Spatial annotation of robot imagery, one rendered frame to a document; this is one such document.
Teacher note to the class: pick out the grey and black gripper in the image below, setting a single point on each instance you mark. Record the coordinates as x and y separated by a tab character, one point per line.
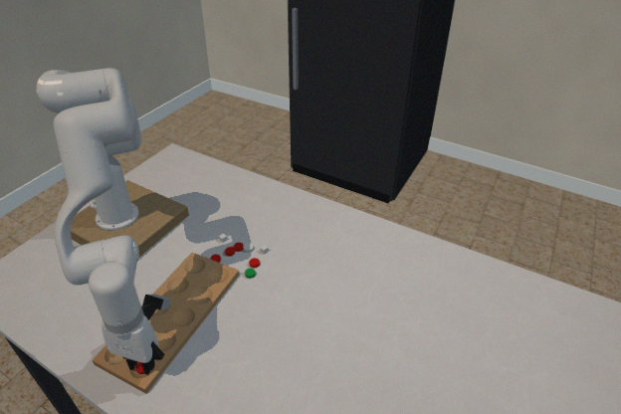
135	346

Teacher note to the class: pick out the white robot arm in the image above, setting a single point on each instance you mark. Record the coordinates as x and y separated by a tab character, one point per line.
86	127

